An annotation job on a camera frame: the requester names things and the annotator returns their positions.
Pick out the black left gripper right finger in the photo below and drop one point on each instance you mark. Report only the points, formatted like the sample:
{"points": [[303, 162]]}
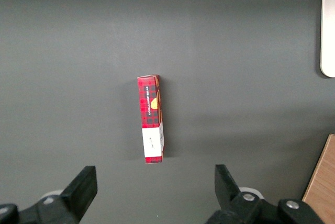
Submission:
{"points": [[235, 208]]}

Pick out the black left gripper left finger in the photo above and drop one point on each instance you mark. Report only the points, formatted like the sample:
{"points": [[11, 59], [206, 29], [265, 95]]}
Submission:
{"points": [[65, 208]]}

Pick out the wooden drawer cabinet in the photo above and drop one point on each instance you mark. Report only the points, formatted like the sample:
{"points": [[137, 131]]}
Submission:
{"points": [[323, 182]]}

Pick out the red plaid cookie box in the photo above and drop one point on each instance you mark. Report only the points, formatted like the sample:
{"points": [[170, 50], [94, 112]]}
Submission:
{"points": [[150, 109]]}

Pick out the beige plastic tray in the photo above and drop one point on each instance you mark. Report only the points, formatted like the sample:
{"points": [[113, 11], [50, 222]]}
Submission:
{"points": [[329, 25]]}

